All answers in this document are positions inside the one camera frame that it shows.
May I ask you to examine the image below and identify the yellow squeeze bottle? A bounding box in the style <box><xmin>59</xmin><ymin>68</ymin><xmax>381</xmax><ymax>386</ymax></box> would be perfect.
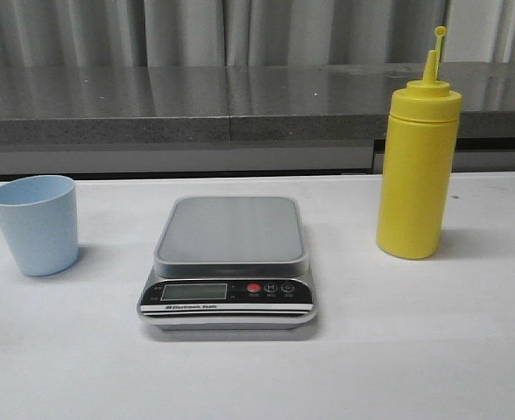
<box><xmin>376</xmin><ymin>26</ymin><xmax>462</xmax><ymax>260</ymax></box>

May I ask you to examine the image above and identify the grey curtain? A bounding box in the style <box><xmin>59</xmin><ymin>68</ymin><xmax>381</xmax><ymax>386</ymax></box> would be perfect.
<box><xmin>0</xmin><ymin>1</ymin><xmax>515</xmax><ymax>67</ymax></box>

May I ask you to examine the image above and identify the light blue plastic cup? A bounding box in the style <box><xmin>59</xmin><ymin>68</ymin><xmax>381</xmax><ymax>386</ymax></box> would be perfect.
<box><xmin>0</xmin><ymin>175</ymin><xmax>79</xmax><ymax>277</ymax></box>

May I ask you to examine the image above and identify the grey stone counter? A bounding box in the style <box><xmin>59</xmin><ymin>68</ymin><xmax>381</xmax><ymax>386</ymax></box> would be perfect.
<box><xmin>0</xmin><ymin>60</ymin><xmax>515</xmax><ymax>182</ymax></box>

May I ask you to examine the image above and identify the digital kitchen scale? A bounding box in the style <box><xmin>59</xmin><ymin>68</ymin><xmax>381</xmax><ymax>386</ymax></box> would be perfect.
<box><xmin>137</xmin><ymin>196</ymin><xmax>318</xmax><ymax>330</ymax></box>

